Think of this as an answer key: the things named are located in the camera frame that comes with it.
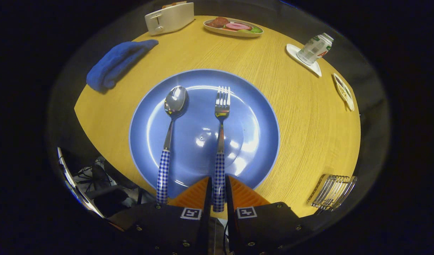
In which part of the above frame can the brown meat slice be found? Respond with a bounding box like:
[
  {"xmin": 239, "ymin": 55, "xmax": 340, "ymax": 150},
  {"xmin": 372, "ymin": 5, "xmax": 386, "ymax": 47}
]
[{"xmin": 207, "ymin": 17, "xmax": 230, "ymax": 29}]

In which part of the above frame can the white divided snack dish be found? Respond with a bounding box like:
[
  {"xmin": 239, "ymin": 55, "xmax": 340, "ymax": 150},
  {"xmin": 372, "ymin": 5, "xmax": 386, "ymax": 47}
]
[{"xmin": 332, "ymin": 73, "xmax": 355, "ymax": 112}]

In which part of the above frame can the metal wire cutlery rack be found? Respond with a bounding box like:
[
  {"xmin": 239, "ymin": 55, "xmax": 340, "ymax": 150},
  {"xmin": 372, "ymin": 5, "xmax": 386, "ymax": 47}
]
[{"xmin": 311, "ymin": 174, "xmax": 358, "ymax": 215}]

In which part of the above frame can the black bag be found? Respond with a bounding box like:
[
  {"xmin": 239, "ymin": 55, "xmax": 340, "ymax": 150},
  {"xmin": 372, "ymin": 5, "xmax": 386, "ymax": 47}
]
[{"xmin": 86, "ymin": 184, "xmax": 131, "ymax": 217}]

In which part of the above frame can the beige plate with food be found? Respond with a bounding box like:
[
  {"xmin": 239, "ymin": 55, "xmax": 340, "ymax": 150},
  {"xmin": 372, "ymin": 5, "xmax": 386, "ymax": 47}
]
[{"xmin": 203, "ymin": 17, "xmax": 264, "ymax": 38}]

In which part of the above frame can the white green drink bottle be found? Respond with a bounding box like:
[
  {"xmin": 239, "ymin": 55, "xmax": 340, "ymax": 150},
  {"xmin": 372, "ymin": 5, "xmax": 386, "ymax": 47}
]
[{"xmin": 297, "ymin": 33, "xmax": 334, "ymax": 66}]

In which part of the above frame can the blue round plate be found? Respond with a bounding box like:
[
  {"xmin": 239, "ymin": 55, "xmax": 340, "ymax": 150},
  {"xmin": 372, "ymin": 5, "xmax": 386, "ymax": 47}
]
[{"xmin": 129, "ymin": 69, "xmax": 280, "ymax": 199}]

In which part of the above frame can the white toaster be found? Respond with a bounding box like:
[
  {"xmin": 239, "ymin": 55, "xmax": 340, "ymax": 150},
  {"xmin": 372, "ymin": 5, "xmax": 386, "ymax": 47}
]
[{"xmin": 144, "ymin": 2, "xmax": 195, "ymax": 36}]

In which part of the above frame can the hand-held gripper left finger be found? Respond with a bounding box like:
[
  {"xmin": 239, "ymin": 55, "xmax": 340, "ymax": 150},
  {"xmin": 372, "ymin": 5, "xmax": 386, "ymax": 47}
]
[{"xmin": 107, "ymin": 176, "xmax": 213, "ymax": 255}]

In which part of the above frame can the white coaster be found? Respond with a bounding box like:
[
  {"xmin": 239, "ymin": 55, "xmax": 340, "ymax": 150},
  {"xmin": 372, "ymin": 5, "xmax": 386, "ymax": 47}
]
[{"xmin": 286, "ymin": 44, "xmax": 322, "ymax": 78}]

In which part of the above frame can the spoon with blue checked handle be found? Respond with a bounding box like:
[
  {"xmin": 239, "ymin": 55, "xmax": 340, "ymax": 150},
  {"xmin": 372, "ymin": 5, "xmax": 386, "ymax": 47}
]
[{"xmin": 156, "ymin": 85, "xmax": 189, "ymax": 205}]

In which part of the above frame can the pink ham slice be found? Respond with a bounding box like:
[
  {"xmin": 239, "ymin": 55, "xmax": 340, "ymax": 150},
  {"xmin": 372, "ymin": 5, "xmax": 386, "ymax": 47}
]
[{"xmin": 225, "ymin": 22, "xmax": 253, "ymax": 32}]

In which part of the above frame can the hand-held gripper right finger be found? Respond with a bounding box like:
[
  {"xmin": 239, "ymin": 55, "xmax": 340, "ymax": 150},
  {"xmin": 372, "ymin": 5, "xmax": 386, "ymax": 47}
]
[{"xmin": 226, "ymin": 175, "xmax": 320, "ymax": 255}]

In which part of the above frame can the blue folded towel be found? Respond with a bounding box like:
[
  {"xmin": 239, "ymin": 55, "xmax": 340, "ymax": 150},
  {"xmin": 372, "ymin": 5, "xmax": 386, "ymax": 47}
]
[{"xmin": 86, "ymin": 39, "xmax": 159, "ymax": 93}]

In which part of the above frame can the fork with blue checked handle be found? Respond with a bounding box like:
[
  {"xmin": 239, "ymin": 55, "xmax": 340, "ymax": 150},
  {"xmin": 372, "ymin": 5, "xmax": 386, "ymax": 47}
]
[{"xmin": 213, "ymin": 86, "xmax": 232, "ymax": 213}]

